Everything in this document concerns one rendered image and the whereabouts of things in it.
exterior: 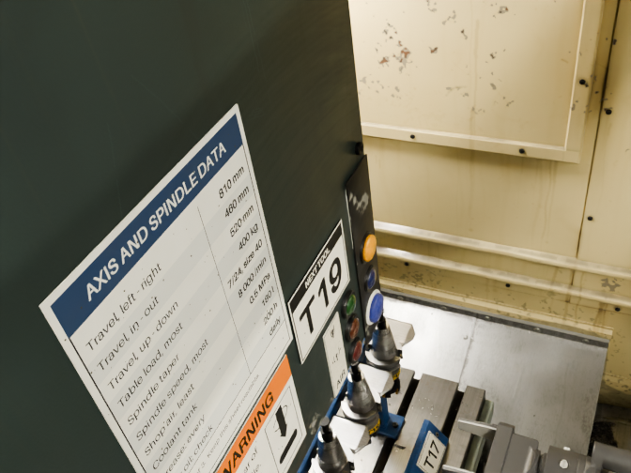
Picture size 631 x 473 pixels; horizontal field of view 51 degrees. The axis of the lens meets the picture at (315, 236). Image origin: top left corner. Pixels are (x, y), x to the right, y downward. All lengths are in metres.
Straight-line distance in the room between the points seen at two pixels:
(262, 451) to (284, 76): 0.27
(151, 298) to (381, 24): 1.03
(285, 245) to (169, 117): 0.16
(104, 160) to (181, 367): 0.13
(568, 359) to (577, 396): 0.09
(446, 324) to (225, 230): 1.36
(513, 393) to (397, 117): 0.70
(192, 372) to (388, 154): 1.12
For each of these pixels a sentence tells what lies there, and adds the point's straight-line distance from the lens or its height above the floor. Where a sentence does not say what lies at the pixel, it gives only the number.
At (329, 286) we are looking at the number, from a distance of 0.55.
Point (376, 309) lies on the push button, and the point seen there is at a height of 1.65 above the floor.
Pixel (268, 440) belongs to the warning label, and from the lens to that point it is 0.52.
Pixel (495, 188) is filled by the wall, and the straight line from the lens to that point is 1.44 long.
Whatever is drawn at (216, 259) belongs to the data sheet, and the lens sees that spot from 0.39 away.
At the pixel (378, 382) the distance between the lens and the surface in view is 1.14.
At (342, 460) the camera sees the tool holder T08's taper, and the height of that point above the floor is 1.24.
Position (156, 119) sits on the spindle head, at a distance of 0.32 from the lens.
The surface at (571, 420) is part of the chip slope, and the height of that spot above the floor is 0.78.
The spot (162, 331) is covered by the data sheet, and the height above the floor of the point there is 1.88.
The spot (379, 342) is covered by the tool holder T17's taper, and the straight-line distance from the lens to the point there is 1.12.
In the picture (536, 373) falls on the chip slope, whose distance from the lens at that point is 1.67.
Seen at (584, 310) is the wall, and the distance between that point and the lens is 1.63.
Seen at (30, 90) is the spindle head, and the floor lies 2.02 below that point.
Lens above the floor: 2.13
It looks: 40 degrees down
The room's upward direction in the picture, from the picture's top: 10 degrees counter-clockwise
